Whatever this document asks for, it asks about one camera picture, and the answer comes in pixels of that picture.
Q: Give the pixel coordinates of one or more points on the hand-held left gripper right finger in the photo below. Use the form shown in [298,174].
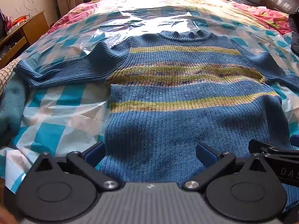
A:
[206,155]

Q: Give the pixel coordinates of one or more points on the blue striped knit sweater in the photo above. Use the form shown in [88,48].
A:
[163,126]

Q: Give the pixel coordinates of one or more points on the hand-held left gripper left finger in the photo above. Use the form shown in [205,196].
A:
[94,155]

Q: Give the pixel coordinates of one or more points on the wooden cabinet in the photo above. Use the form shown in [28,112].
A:
[32,31]

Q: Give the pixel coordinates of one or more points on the beige grid cloth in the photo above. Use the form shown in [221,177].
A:
[7,77]

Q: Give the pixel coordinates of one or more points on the orange object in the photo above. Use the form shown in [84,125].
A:
[19,20]

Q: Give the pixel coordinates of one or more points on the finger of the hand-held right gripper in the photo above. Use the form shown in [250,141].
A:
[259,144]

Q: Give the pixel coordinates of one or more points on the floral bedspread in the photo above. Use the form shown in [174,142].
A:
[264,14]

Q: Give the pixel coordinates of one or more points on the dark clothes pile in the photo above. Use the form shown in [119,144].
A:
[294,32]

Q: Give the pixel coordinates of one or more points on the pink object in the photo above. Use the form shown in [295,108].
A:
[8,24]

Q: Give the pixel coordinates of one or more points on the blue white checkered plastic sheet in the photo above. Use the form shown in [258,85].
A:
[58,112]

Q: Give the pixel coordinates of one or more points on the teal blanket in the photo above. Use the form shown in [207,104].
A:
[11,112]

